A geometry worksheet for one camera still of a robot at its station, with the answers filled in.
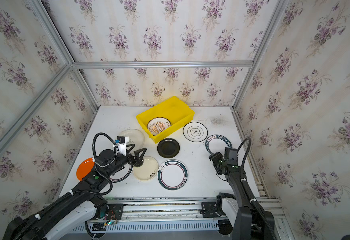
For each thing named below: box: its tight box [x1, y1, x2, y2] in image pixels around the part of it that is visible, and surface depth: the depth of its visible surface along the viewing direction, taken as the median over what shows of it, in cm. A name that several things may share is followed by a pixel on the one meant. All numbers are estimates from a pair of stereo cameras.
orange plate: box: [76, 157, 95, 181], surface depth 89 cm
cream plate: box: [132, 156, 159, 181], surface depth 88 cm
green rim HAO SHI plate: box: [205, 134, 233, 154], surface depth 102 cm
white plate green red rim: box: [157, 159, 188, 191], surface depth 86 cm
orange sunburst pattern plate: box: [147, 117, 172, 136], surface depth 110 cm
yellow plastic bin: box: [136, 96, 195, 144], surface depth 114 cm
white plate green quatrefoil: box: [183, 121, 208, 143], surface depth 106 cm
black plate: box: [157, 138, 180, 159], surface depth 97 cm
